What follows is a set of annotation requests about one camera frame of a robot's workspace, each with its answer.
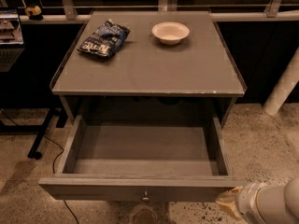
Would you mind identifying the grey top drawer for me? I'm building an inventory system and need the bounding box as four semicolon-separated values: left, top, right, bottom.
39;116;246;202

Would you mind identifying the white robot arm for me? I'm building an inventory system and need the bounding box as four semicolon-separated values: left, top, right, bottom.
215;49;299;224

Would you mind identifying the grey drawer cabinet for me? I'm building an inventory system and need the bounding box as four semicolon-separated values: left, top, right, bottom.
49;10;248;129

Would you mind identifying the white paper bowl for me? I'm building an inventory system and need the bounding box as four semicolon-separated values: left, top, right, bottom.
151;22;190;46

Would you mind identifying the black table leg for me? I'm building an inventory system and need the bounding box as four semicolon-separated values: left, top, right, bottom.
27;108;55;160

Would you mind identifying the blue chip bag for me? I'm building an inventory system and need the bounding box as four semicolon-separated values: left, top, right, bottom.
78;19;130;59

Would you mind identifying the small yellow black object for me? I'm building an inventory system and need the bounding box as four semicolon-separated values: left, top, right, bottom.
25;5;43;21

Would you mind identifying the open laptop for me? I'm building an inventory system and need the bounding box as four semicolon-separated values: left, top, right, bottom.
0;7;24;72

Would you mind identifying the black cable on floor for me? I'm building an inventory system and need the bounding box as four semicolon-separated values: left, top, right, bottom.
0;109;80;224

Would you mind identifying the metal railing frame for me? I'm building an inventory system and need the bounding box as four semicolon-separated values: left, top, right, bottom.
17;0;299;22

